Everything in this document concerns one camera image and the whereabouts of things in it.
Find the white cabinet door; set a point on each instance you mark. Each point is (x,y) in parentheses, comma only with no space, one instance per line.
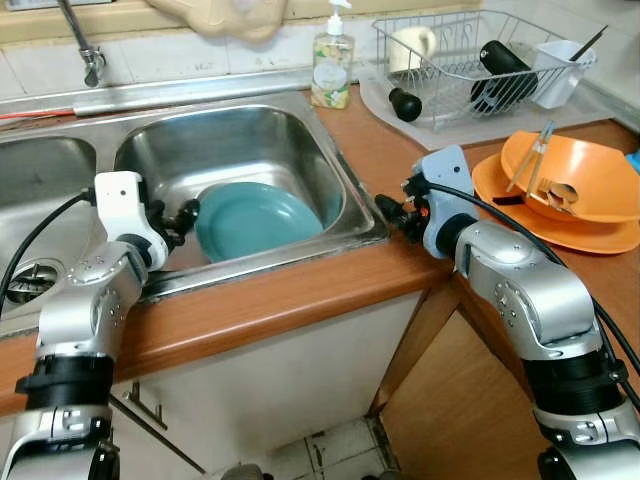
(280,380)

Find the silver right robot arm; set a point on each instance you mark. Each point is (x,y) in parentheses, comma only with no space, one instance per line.
(530,300)

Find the blue box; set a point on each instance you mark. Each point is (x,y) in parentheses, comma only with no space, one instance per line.
(634,160)

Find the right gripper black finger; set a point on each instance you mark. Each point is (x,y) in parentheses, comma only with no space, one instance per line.
(390,204)
(405,229)

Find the beige cloth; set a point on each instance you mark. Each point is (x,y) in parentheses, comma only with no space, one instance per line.
(220,18)

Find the teal plate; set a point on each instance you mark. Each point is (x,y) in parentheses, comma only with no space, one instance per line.
(255,225)

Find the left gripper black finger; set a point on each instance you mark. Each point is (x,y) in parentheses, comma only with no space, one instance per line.
(189,210)
(182,235)

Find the wooden window frame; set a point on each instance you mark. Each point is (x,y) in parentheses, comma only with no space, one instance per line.
(100,22)

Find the metal faucet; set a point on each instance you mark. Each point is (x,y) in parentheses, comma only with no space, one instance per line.
(80,35)

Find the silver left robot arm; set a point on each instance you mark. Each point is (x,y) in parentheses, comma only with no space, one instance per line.
(85,300)

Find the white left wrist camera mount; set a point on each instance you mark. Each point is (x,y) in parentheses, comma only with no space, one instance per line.
(120,200)

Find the thin red strip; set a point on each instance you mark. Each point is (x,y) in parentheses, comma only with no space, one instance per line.
(35,113)

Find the floral soap pump bottle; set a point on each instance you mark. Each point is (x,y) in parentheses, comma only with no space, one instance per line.
(332,65)

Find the orange bowl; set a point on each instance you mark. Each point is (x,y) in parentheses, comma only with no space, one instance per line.
(595,175)

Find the thin dark utensil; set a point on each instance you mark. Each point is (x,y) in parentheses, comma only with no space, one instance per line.
(588,44)

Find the brown wooden cabinet door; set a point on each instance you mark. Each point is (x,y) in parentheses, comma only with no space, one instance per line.
(450,400)

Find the white utensil cup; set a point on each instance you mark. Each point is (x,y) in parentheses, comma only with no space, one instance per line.
(560,75)

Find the orange plate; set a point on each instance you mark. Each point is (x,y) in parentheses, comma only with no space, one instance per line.
(560,235)

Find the grey drain mat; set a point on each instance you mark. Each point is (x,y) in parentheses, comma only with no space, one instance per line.
(380,110)

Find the stainless steel double sink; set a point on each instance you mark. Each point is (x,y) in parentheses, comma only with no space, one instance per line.
(250,140)

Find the cream mug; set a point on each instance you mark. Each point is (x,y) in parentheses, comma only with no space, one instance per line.
(410,48)

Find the sink drain strainer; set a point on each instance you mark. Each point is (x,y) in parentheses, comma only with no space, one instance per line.
(32,282)

